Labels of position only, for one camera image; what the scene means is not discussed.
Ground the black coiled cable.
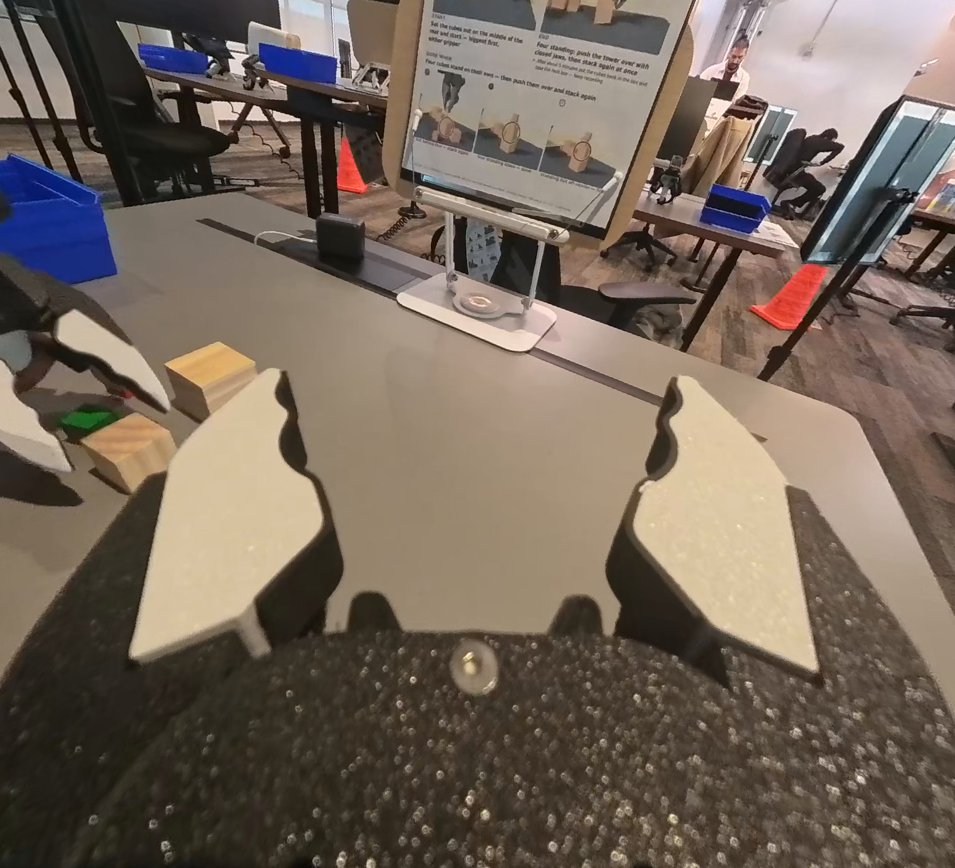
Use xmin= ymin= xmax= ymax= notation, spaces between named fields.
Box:
xmin=377 ymin=200 xmax=428 ymax=242

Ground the wooden background desk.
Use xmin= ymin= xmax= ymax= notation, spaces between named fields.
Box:
xmin=634 ymin=189 xmax=788 ymax=354

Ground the black desk cable channel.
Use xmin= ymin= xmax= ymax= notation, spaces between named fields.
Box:
xmin=195 ymin=215 xmax=769 ymax=444

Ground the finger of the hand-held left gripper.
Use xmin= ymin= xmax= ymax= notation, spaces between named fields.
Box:
xmin=0 ymin=361 xmax=73 ymax=474
xmin=54 ymin=308 xmax=173 ymax=414

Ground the green wooden cube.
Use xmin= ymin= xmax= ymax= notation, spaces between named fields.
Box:
xmin=60 ymin=404 xmax=124 ymax=440

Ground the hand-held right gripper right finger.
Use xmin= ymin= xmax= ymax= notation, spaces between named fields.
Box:
xmin=606 ymin=376 xmax=823 ymax=686

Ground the large wooden cube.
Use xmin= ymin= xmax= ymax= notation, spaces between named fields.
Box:
xmin=164 ymin=342 xmax=258 ymax=423

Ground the medium wooden cube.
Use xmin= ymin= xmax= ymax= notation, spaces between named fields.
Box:
xmin=81 ymin=413 xmax=178 ymax=494

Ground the black office chair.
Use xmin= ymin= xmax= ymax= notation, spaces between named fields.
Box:
xmin=600 ymin=230 xmax=661 ymax=276
xmin=485 ymin=219 xmax=698 ymax=332
xmin=75 ymin=0 xmax=232 ymax=205

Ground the black power adapter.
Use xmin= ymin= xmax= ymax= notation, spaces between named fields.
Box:
xmin=315 ymin=213 xmax=367 ymax=261

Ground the large blue storage bin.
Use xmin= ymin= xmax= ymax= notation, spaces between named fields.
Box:
xmin=0 ymin=153 xmax=119 ymax=285

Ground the beige coat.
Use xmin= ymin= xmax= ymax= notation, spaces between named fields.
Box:
xmin=682 ymin=114 xmax=755 ymax=197

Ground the long background desk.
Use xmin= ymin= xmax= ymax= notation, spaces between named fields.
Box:
xmin=142 ymin=66 xmax=389 ymax=220

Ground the framed screen on tripod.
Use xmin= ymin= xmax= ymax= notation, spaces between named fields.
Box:
xmin=802 ymin=94 xmax=955 ymax=266

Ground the black tripod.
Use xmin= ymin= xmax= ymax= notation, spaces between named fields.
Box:
xmin=757 ymin=189 xmax=919 ymax=383

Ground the instruction display with wooden frame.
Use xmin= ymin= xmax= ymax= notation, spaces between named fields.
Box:
xmin=382 ymin=0 xmax=728 ymax=253

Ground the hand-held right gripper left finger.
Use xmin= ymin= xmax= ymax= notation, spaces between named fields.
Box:
xmin=129 ymin=368 xmax=346 ymax=664

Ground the printed paper sheet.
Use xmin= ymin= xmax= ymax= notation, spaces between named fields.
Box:
xmin=464 ymin=217 xmax=502 ymax=285
xmin=351 ymin=128 xmax=386 ymax=186

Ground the orange traffic cone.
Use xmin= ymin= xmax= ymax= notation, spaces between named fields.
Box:
xmin=750 ymin=264 xmax=831 ymax=330
xmin=337 ymin=137 xmax=372 ymax=195

